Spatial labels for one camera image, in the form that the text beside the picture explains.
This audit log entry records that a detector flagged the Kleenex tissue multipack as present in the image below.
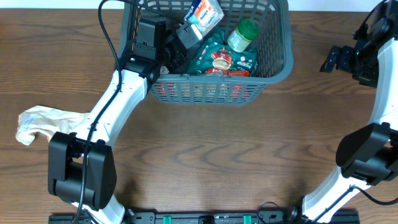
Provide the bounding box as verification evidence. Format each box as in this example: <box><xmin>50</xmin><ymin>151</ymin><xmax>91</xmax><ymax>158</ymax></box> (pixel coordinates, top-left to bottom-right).
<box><xmin>184</xmin><ymin>0</ymin><xmax>224</xmax><ymax>39</ymax></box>

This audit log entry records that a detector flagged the green Nescafe coffee bag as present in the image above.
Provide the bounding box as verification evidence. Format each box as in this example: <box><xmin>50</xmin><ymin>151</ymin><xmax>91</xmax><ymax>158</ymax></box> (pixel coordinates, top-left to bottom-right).
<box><xmin>187</xmin><ymin>30</ymin><xmax>257</xmax><ymax>77</ymax></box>

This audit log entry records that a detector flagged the orange spaghetti packet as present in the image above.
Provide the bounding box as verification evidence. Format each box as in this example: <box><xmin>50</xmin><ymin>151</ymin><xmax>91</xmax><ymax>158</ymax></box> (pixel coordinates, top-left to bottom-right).
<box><xmin>154</xmin><ymin>67</ymin><xmax>252</xmax><ymax>100</ymax></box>

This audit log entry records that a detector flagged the green lidded jar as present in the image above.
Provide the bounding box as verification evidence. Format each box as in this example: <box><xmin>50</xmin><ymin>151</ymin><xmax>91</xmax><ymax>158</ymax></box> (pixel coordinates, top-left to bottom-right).
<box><xmin>227</xmin><ymin>19</ymin><xmax>259</xmax><ymax>53</ymax></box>

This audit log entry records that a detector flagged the beige paper bag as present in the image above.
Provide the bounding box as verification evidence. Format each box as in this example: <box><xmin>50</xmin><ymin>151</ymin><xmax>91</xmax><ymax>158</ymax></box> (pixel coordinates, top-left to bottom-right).
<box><xmin>16</xmin><ymin>105</ymin><xmax>89</xmax><ymax>146</ymax></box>

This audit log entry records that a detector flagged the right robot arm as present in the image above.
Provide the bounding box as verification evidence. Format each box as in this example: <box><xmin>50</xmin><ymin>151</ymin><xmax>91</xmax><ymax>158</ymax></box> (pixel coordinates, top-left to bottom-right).
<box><xmin>286</xmin><ymin>0</ymin><xmax>397</xmax><ymax>223</ymax></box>

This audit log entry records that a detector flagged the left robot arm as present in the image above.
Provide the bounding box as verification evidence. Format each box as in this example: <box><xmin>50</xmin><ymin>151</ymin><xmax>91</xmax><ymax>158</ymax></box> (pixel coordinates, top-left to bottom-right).
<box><xmin>48</xmin><ymin>19</ymin><xmax>203</xmax><ymax>223</ymax></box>

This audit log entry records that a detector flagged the grey plastic slatted basket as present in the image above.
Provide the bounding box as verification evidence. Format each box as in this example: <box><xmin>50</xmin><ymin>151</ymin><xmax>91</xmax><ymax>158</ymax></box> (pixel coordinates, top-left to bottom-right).
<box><xmin>121</xmin><ymin>1</ymin><xmax>294</xmax><ymax>105</ymax></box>

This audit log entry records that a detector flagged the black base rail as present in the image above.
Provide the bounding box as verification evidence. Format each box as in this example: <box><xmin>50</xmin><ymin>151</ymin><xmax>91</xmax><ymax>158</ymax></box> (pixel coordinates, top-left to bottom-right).
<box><xmin>48</xmin><ymin>210</ymin><xmax>361</xmax><ymax>224</ymax></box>

